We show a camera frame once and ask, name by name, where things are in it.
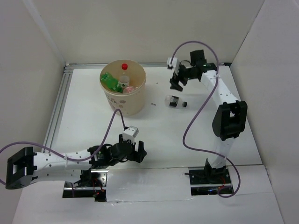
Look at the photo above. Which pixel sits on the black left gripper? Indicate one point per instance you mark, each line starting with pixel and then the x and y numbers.
pixel 138 156

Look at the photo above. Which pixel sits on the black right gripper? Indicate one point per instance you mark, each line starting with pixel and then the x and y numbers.
pixel 174 81

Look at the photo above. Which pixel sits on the small bottle black label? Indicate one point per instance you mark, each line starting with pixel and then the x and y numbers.
pixel 175 102

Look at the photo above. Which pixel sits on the small clear bottle red label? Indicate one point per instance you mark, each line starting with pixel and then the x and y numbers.
pixel 129 89

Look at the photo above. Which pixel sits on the large clear bottle red label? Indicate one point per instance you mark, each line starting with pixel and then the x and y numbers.
pixel 124 78

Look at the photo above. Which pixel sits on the green plastic bottle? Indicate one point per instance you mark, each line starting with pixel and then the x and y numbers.
pixel 110 82

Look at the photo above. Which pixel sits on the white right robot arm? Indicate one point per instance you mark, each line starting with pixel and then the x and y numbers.
pixel 230 118

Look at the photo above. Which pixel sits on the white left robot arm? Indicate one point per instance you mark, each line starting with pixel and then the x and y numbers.
pixel 27 167

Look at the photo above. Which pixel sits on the tan paper bucket bin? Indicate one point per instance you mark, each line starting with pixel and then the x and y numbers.
pixel 129 103

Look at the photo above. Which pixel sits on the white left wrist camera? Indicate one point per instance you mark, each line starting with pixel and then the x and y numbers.
pixel 130 133

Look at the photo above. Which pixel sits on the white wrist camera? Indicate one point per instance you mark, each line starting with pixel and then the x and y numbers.
pixel 173 64
pixel 130 133

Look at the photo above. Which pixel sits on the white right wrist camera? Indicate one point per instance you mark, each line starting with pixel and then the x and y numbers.
pixel 173 64

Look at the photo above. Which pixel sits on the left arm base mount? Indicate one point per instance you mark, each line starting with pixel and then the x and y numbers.
pixel 92 184

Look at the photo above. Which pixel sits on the aluminium frame rail left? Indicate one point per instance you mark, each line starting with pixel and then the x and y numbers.
pixel 57 113

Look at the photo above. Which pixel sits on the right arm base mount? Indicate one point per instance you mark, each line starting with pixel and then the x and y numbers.
pixel 210 181

